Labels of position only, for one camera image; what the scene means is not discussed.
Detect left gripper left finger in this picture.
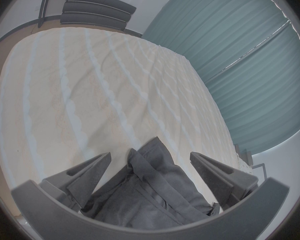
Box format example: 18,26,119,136
40,152,112,210

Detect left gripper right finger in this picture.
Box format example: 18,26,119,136
189,151,258,207

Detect black trousers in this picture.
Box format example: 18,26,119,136
80,136,221,229

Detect bed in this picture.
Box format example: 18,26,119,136
0,26,267,218

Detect white printed pillow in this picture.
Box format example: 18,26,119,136
236,154,253,171

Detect grey bedside table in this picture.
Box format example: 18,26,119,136
235,144,253,163

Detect blue-green curtain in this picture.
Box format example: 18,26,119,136
204,21,300,155
142,0,290,81

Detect black chest of drawers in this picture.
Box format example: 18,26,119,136
39,0,137,31

